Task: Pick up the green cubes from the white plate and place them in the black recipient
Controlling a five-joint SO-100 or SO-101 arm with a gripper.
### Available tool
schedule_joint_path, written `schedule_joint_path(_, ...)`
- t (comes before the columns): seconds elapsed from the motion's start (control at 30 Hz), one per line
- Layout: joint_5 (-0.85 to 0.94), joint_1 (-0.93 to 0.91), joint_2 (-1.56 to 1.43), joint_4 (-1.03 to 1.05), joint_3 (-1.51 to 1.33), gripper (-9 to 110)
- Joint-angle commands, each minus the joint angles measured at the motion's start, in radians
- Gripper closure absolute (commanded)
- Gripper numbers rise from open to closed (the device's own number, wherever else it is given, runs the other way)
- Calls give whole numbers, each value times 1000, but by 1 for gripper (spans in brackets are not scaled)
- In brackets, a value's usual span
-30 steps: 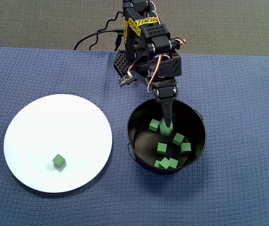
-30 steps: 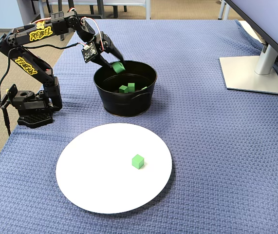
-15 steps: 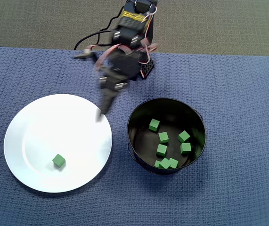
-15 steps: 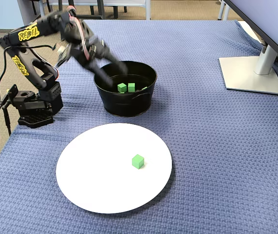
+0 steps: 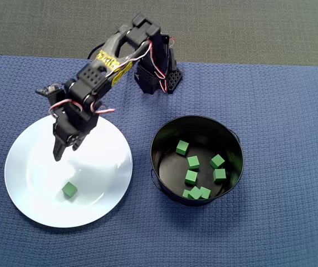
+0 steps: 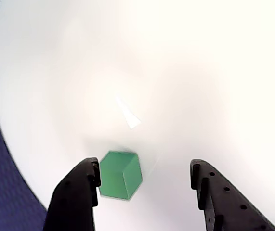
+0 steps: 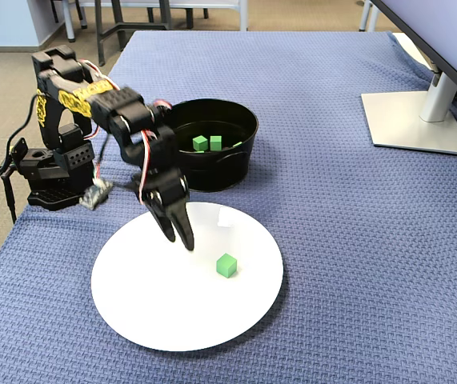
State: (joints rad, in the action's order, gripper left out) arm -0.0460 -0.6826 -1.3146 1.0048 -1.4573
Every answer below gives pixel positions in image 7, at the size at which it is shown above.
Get dark chair legs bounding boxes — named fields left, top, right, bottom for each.
left=50, top=0, right=90, bottom=43

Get black honeycomb robot base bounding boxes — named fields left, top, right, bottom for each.
left=10, top=138, right=98, bottom=211

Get black metal bucket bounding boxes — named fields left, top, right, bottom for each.
left=167, top=98, right=260, bottom=193

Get flat computer monitor screen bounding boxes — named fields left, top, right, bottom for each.
left=371, top=0, right=457, bottom=106

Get blue waffle cloth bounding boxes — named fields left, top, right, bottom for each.
left=0, top=30, right=457, bottom=384

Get grey metal table frame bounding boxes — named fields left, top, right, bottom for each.
left=94, top=0, right=195, bottom=67

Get white metal leg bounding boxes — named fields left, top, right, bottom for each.
left=237, top=0, right=249, bottom=32
left=358, top=0, right=382, bottom=32

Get red white servo wire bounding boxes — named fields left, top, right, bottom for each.
left=154, top=98, right=173, bottom=117
left=138, top=130, right=159, bottom=201
left=78, top=58, right=118, bottom=90

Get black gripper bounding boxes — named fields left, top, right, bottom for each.
left=138, top=126, right=196, bottom=252

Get white round plate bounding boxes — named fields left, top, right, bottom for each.
left=90, top=202, right=285, bottom=353

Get silver monitor stand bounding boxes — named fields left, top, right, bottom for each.
left=360, top=59, right=457, bottom=157

